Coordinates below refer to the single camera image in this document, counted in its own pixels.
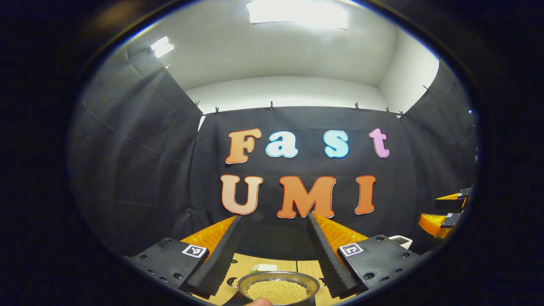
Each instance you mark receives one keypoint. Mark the large ceiling light panel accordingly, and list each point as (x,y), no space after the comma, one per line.
(297,12)

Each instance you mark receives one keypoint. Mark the white toaster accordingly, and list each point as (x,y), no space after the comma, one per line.
(401,241)

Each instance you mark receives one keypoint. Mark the large pile of soybeans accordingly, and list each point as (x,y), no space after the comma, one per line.
(276,291)

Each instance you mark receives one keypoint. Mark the black backdrop cloth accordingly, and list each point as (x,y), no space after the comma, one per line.
(170,170)

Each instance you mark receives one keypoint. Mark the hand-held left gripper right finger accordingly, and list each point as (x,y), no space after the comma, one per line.
(329,259)

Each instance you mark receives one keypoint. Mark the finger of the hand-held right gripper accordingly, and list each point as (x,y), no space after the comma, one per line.
(433,223)
(450,202)

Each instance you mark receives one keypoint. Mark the small ceiling light panel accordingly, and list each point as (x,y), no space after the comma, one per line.
(162,46)

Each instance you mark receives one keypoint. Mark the sandwich with lettuce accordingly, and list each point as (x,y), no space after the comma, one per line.
(267,267)

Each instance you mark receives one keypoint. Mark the stainless steel pot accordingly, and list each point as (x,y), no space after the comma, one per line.
(278,276)

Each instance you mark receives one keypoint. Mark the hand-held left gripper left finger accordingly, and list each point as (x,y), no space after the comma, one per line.
(221,255)

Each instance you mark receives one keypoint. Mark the row of cloth clips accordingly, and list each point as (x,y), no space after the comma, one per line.
(271,105)

